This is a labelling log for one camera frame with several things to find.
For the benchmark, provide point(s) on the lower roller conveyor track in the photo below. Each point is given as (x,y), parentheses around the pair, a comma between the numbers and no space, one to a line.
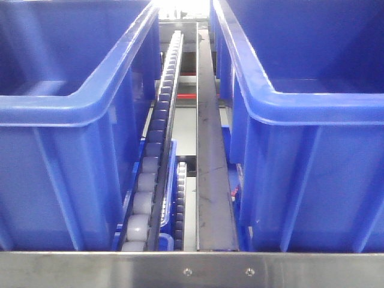
(180,206)

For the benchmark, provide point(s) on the white roller conveyor track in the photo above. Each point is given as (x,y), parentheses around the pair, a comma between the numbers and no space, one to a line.
(150,203)

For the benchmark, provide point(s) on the blue bin right front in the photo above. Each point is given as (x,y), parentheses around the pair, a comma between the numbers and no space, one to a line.
(306,83)

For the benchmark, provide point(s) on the blue bin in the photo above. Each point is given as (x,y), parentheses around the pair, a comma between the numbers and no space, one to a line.
(77,81)
(306,83)

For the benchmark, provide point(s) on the blue bin left front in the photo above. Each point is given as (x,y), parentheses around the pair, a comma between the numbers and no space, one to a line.
(77,81)

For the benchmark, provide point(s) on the steel divider rail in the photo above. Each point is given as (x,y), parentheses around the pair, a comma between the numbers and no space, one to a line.
(215,227)

